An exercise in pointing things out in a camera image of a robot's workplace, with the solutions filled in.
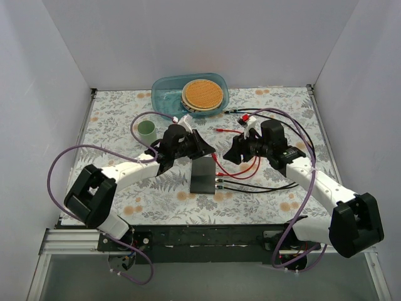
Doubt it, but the black network switch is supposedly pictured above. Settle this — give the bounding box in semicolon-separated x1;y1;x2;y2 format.
190;156;216;194

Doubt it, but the black cable with plug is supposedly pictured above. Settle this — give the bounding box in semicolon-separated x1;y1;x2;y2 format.
216;108;317;193
216;108;317;186

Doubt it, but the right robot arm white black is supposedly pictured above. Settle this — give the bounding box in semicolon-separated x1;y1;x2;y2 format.
223;115;384;258

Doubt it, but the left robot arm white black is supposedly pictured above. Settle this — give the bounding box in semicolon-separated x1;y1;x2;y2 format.
64;124;215;251

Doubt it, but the floral table mat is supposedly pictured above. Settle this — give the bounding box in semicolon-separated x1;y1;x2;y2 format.
74;87;337;224

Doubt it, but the round woven coaster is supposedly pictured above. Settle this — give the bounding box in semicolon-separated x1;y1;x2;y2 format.
182;79;224;112

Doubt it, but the green cup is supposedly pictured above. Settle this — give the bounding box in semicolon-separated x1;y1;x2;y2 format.
137;120;157;145

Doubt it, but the blue plastic container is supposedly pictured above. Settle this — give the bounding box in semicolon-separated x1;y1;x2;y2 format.
151;73;229;119

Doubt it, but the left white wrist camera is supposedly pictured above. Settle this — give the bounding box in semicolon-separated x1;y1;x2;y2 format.
177;114;193;133

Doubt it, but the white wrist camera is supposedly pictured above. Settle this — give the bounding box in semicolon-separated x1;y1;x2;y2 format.
177;114;193;133
238;114;256;139

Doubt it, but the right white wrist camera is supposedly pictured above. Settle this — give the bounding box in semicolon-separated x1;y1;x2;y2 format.
238;114;256;139

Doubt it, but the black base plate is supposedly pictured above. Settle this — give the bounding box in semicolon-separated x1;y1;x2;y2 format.
97;224;321;266

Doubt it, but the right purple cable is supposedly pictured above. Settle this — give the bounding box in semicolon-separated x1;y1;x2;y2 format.
250;108;328;273

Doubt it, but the purple cable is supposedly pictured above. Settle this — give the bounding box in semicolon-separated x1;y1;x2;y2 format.
46;112;179;285
250;108;328;273

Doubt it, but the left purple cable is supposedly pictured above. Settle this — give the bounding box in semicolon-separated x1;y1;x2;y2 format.
46;112;179;285

